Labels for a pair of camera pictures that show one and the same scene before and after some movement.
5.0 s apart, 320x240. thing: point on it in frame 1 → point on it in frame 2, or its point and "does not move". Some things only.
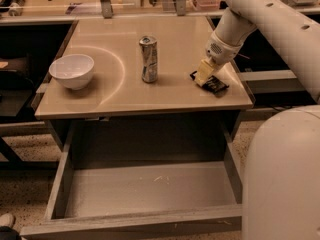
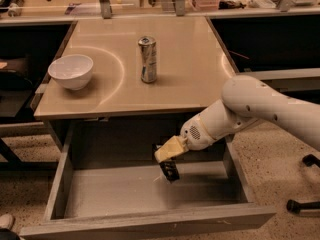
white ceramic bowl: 72,70 does not move
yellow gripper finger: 201,77 → 162,155
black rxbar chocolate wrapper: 214,85 → 170,170
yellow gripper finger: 205,67 → 174,144
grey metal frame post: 107,8 does not move
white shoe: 8,220 does not move
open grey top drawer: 142,177 does not move
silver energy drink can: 149,65 does not move
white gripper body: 220,51 → 192,133
